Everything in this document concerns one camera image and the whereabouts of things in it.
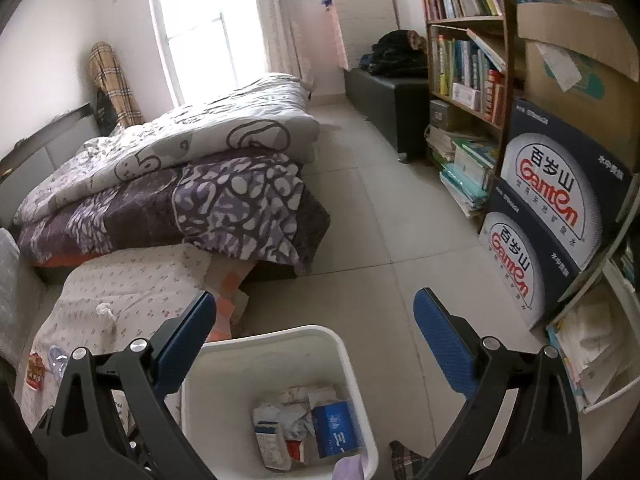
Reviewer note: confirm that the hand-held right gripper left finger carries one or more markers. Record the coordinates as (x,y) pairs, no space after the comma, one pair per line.
(185,340)

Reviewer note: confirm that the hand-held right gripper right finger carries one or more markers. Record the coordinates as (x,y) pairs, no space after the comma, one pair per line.
(445,340)

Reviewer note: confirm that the white plastic bin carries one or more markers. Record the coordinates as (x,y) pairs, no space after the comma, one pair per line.
(280,355)

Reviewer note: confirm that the crushed clear plastic bottle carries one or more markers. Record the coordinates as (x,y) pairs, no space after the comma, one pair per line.
(58,360)

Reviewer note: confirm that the dark blue small box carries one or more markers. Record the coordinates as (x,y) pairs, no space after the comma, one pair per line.
(337,430)

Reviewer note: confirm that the white paper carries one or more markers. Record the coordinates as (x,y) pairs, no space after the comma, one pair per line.
(315,394)

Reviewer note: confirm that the cherry print cloth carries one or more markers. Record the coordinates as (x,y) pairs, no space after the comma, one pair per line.
(125,285)

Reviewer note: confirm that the dark plaid pants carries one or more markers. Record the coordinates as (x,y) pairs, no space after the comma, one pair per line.
(405,462)

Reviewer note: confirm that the orange bed sheet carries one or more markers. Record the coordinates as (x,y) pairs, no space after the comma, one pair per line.
(60,260)

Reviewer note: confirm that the purple patterned bed cover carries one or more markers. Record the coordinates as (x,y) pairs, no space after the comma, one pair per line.
(225,195)

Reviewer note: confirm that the purple cloth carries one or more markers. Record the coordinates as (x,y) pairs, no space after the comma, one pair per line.
(350,470)

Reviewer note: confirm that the stack of lying books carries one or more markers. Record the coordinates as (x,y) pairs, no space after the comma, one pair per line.
(465,175)

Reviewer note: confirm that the grey checked cushion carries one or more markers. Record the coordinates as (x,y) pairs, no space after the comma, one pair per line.
(15,285)

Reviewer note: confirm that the cartoon print quilt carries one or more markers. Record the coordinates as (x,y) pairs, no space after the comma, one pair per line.
(200,125)

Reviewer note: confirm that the grey small box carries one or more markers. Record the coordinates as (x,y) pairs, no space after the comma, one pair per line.
(441,115)

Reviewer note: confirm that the black bench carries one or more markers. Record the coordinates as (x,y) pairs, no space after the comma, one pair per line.
(385,105)

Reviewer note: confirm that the black bag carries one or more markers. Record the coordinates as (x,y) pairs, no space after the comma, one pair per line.
(106,110)

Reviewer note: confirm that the beige plaid cloth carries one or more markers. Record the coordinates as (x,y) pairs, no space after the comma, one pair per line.
(112,80)

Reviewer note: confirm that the row of colourful books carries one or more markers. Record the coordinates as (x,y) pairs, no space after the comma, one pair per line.
(470,70)

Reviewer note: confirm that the brown cardboard box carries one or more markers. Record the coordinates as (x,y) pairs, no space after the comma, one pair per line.
(615,110)

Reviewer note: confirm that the pile of dark clothes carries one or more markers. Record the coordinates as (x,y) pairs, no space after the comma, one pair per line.
(395,52)

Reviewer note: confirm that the window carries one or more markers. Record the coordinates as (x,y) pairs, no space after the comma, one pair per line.
(200,25)

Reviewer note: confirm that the white folding panel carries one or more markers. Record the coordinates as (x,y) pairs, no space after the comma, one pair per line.
(365,30)

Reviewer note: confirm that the wooden bookshelf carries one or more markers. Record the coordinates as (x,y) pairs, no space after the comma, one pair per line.
(465,19)

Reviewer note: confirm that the light curtain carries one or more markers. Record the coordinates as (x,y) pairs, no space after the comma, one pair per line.
(285,20)

